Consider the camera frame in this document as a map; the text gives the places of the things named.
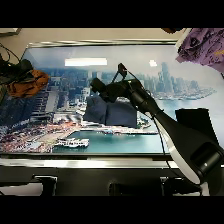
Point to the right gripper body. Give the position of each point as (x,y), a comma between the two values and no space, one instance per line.
(104,90)

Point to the blue garment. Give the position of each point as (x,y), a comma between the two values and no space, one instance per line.
(120,115)

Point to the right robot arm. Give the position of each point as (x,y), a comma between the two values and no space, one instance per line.
(186,143)

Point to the black garment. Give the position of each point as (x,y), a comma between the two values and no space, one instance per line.
(15,68)
(196,121)

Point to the purple garment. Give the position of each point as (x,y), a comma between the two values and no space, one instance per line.
(203,46)

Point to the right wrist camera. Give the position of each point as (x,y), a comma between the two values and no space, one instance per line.
(121,70)

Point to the silver frame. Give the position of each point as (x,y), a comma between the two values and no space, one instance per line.
(86,163)

